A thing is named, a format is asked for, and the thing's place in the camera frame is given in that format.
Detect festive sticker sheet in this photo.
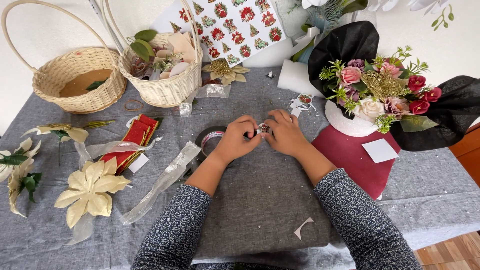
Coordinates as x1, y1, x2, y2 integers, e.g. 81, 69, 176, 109
150, 0, 287, 68

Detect white paper tag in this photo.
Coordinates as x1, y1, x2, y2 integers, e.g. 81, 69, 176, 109
127, 152, 150, 174

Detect cream poinsettia with long stem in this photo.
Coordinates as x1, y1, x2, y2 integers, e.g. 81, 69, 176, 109
20, 120, 117, 168

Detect long silver sheer ribbon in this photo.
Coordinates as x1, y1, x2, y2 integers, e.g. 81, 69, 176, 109
120, 140, 202, 226

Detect black adhesive tape roll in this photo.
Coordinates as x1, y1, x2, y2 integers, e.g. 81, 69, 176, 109
194, 125, 235, 166

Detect wooden cabinet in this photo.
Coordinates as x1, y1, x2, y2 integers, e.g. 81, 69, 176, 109
448, 122, 480, 188

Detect maroon felt sheet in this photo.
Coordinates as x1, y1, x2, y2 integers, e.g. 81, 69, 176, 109
311, 125, 402, 201

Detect grey tablecloth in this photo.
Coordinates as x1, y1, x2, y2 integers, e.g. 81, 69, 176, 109
0, 65, 480, 270

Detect looped silver sheer ribbon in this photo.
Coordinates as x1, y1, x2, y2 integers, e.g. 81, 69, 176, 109
65, 136, 164, 247

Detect large cream poinsettia flower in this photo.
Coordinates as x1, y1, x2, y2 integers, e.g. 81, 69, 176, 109
54, 157, 132, 230

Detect white artificial orchid spray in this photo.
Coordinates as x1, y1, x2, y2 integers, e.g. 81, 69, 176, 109
300, 0, 455, 32

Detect folded dark grey cloth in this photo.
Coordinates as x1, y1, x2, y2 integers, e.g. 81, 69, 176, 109
193, 148, 336, 260

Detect cream poinsettia with green leaves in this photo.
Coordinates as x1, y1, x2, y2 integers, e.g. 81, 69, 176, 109
0, 137, 43, 219

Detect white paper square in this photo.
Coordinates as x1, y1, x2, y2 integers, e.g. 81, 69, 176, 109
361, 138, 400, 164

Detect brown rubber band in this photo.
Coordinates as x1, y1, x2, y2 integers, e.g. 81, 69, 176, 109
124, 99, 145, 112

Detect person's right hand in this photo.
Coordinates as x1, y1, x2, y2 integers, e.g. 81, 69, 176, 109
263, 109, 313, 158

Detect person's left hand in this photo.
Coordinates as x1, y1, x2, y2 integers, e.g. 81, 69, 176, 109
211, 115, 263, 164

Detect small gold poinsettia flower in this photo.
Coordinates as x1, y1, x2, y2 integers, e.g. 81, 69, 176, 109
202, 59, 251, 86

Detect short silver ribbon piece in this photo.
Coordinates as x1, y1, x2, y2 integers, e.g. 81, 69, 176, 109
179, 83, 232, 118

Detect empty wicker basket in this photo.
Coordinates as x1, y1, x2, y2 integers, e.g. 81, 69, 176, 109
1, 0, 128, 114

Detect round white foam base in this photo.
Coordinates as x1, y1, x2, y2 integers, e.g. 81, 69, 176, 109
324, 99, 380, 138

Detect heap of sticker paper scraps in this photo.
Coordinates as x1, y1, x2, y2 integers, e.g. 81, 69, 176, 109
288, 93, 318, 118

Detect red ribbon with gold edge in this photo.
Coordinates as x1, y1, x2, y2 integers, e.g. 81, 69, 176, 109
100, 113, 160, 176

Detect white foam block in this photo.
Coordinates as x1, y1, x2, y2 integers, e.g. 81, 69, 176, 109
277, 59, 325, 99

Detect mixed artificial flower arrangement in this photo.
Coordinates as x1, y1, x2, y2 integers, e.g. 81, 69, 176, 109
319, 45, 444, 135

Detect curved white paper scrap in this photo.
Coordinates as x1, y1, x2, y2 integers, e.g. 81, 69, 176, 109
293, 217, 315, 242

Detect black wrapping fabric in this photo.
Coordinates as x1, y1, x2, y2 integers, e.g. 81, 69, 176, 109
307, 20, 480, 152

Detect wicker basket with floral pieces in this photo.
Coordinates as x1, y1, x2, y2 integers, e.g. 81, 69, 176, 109
103, 0, 204, 109

